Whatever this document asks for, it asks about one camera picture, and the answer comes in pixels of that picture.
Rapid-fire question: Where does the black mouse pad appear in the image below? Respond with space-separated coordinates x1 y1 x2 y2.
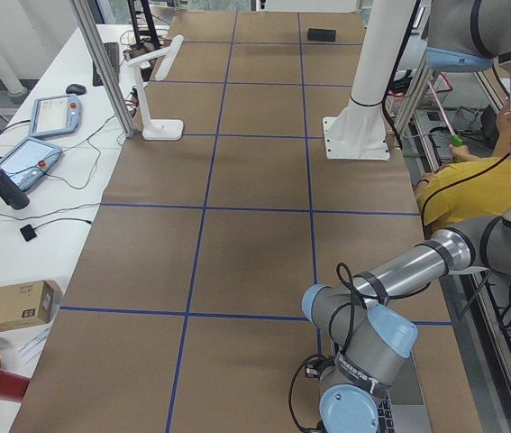
306 28 336 42

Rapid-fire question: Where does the grey laptop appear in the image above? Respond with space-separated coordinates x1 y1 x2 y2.
378 356 432 433

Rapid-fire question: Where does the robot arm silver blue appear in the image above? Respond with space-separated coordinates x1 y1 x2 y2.
302 1 511 432

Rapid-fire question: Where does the white desk lamp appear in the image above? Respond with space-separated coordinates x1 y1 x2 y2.
126 34 184 141

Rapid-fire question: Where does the black desk mouse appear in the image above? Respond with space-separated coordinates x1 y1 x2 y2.
66 83 87 96

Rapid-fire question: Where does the person in yellow shirt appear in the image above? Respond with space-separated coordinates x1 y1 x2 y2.
414 101 511 235

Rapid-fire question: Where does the black keyboard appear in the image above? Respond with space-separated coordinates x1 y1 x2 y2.
92 41 121 88

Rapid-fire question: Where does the upper blue teach pendant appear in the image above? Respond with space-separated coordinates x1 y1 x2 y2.
29 94 82 138

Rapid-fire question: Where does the blue teach pendant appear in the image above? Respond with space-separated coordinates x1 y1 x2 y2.
0 137 62 191
29 94 82 138

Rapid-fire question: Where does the small black square device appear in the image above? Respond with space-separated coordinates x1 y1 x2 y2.
19 224 37 242

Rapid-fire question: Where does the cardboard box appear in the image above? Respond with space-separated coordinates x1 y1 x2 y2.
0 281 61 332

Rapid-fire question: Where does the lower blue teach pendant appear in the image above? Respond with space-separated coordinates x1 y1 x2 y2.
0 137 62 191

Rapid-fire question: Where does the black water bottle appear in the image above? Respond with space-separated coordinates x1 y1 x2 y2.
0 168 30 210

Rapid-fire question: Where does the black camera cable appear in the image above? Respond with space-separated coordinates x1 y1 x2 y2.
287 262 391 433

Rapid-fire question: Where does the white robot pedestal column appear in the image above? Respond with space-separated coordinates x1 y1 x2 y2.
323 0 418 161

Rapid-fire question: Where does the green handled screwdriver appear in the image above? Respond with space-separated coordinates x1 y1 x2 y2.
427 81 463 147

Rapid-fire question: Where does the aluminium frame post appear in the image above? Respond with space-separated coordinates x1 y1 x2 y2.
69 0 135 138

